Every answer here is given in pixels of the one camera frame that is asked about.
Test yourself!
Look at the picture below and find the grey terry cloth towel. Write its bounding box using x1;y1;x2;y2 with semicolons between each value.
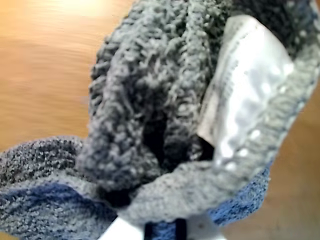
0;0;320;240

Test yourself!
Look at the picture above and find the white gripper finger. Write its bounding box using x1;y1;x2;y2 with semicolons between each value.
97;210;226;240

